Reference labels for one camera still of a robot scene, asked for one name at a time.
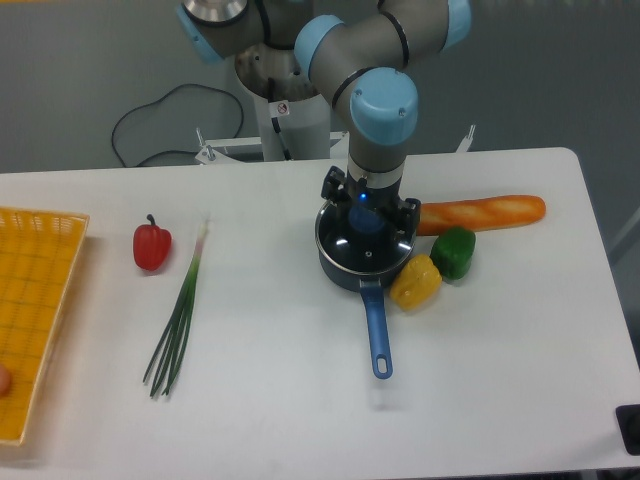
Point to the orange baguette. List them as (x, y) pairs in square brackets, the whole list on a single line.
[(484, 214)]

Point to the dark blue saucepan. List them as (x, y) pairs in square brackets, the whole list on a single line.
[(371, 290)]

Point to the green scallion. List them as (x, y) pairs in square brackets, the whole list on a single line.
[(167, 358)]

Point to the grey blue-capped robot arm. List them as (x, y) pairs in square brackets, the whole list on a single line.
[(359, 69)]

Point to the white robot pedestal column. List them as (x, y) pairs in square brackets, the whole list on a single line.
[(293, 119)]

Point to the yellow woven basket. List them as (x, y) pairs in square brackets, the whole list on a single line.
[(39, 251)]

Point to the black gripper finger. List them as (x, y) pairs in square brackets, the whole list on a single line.
[(404, 215), (335, 192)]

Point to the glass lid with blue knob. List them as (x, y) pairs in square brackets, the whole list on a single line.
[(357, 240)]

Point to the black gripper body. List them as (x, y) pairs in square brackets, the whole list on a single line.
[(383, 200)]

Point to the red bell pepper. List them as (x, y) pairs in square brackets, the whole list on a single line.
[(151, 245)]

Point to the yellow bell pepper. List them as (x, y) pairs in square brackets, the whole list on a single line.
[(417, 282)]

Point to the green bell pepper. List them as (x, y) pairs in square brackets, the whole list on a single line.
[(452, 252)]

